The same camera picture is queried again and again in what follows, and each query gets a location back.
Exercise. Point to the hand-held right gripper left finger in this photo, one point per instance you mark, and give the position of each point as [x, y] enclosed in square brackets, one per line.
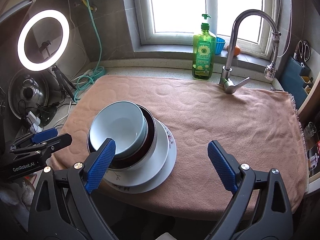
[101, 165]

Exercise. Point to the white framed window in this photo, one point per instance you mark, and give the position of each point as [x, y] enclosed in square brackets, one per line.
[175, 5]

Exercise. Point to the wooden shelf cabinet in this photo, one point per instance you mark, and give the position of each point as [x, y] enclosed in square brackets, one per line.
[303, 105]

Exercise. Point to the orange fruit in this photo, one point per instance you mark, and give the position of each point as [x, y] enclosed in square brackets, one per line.
[237, 50]

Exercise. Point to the steel pot lid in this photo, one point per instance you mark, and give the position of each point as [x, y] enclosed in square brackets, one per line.
[37, 87]

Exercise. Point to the blue plastic cup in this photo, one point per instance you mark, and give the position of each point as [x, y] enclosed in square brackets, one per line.
[220, 46]

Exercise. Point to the light blue ceramic bowl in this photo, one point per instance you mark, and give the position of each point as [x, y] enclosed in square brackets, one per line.
[117, 125]

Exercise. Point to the chrome kitchen faucet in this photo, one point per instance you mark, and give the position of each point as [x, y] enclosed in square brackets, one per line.
[231, 42]

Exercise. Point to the green dish soap bottle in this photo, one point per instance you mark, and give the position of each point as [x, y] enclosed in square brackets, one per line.
[203, 55]

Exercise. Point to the white plate grey leaf print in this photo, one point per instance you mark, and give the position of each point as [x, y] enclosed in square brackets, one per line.
[160, 155]

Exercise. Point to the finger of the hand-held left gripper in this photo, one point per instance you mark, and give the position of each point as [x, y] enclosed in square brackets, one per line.
[60, 141]
[45, 134]

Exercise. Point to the pink towel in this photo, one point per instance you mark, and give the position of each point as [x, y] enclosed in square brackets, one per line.
[212, 120]

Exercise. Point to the large pink-flowered white plate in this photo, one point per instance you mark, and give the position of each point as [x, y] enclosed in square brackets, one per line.
[172, 160]

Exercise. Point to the black tripod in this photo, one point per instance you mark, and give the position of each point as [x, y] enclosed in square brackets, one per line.
[61, 80]

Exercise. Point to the white power adapter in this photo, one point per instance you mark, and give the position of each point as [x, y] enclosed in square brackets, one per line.
[33, 121]

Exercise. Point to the red steel-lined bowl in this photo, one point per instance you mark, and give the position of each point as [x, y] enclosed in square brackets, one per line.
[149, 132]

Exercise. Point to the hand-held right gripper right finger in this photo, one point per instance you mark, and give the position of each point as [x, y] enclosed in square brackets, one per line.
[222, 165]

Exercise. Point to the blue knife holder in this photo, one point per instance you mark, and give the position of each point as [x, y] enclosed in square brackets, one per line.
[291, 75]

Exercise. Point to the printed appliance box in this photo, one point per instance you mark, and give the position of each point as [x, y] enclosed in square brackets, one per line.
[315, 157]

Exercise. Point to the clear drinking glass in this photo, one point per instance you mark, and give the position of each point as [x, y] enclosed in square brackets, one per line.
[310, 130]

